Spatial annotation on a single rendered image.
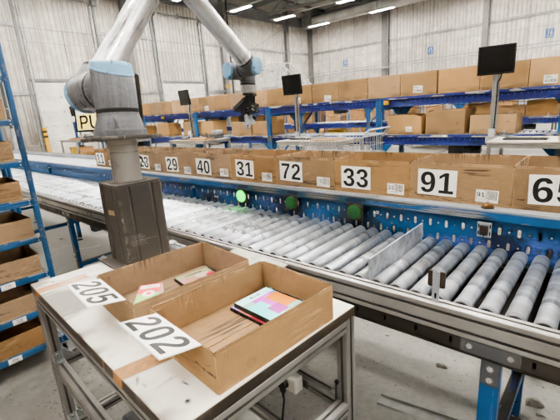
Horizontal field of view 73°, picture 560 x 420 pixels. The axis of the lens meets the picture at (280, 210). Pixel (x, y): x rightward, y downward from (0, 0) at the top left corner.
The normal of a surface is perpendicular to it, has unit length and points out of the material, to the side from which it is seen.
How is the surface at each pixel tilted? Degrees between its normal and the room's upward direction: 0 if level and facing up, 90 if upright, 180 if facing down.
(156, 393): 0
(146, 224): 90
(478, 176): 91
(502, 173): 90
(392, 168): 90
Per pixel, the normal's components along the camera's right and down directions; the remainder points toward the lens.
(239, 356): 0.69, 0.15
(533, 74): -0.64, 0.24
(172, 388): -0.07, -0.96
